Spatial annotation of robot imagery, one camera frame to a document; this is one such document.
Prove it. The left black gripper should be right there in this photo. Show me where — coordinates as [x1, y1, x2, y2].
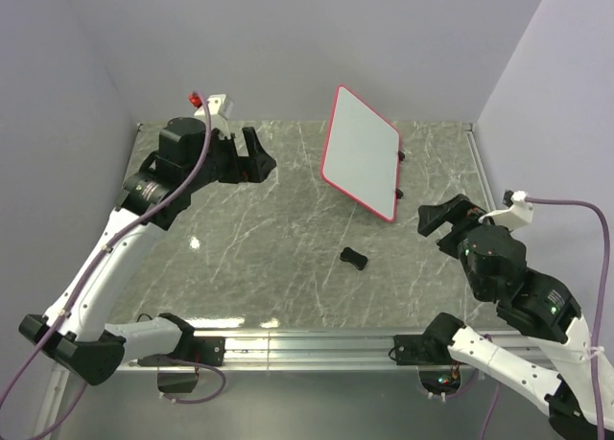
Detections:
[185, 127, 276, 193]

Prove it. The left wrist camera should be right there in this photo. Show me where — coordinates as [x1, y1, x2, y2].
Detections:
[189, 91, 234, 136]

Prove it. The red framed whiteboard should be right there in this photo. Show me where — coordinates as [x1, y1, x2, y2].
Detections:
[320, 85, 401, 222]

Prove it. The blue whiteboard eraser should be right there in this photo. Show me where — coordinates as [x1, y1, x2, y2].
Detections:
[340, 246, 368, 270]

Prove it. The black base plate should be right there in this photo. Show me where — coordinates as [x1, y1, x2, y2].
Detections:
[389, 335, 453, 366]
[137, 336, 225, 367]

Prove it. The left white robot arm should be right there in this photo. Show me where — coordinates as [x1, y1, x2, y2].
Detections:
[19, 117, 276, 386]

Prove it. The aluminium mounting rail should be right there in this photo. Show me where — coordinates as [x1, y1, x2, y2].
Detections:
[196, 328, 423, 372]

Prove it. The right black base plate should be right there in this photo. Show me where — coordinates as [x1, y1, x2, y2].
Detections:
[389, 335, 453, 366]

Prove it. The whiteboard wire stand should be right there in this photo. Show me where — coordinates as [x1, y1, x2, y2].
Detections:
[395, 151, 406, 200]

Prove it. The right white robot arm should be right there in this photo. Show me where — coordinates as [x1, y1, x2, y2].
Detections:
[417, 191, 613, 439]

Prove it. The right side aluminium rail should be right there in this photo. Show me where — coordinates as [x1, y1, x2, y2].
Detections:
[462, 123, 496, 211]

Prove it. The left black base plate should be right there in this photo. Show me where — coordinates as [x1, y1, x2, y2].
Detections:
[137, 336, 225, 367]

